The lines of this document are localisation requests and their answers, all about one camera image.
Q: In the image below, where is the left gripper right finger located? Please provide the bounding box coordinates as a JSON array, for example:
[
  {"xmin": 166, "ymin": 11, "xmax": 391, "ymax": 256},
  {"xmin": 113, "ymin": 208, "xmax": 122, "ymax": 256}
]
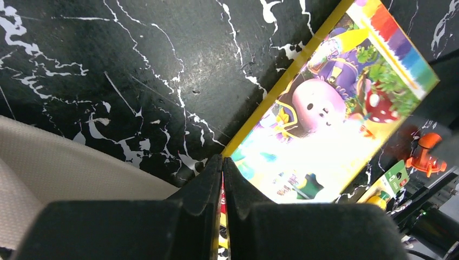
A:
[{"xmin": 222, "ymin": 158, "xmax": 407, "ymax": 259}]

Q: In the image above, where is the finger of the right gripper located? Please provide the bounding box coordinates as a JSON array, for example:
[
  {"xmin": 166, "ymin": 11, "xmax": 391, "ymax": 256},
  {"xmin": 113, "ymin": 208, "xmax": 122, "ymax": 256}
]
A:
[{"xmin": 411, "ymin": 50, "xmax": 458, "ymax": 165}]

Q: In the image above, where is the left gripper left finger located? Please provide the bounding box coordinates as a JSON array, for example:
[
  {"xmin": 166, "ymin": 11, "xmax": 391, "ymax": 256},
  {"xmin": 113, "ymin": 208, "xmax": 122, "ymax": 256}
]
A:
[{"xmin": 11, "ymin": 154, "xmax": 223, "ymax": 259}]

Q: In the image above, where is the yellow crayon pack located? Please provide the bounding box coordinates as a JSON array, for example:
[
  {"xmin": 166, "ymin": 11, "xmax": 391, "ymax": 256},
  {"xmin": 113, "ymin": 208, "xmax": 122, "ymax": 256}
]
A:
[{"xmin": 215, "ymin": 0, "xmax": 441, "ymax": 260}]

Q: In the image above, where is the beige canvas student bag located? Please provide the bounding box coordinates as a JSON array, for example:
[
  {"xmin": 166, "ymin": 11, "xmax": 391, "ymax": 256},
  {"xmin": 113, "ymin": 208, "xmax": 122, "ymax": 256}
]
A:
[{"xmin": 1, "ymin": 116, "xmax": 177, "ymax": 249}]

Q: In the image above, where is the yellow item blister pack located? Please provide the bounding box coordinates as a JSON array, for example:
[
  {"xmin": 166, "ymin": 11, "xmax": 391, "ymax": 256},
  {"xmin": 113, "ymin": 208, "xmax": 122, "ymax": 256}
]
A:
[{"xmin": 357, "ymin": 160, "xmax": 409, "ymax": 211}]

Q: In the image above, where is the orange small toy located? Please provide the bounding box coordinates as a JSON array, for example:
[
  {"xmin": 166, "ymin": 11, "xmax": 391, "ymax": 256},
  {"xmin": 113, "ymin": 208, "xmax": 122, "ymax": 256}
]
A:
[{"xmin": 405, "ymin": 133, "xmax": 447, "ymax": 178}]

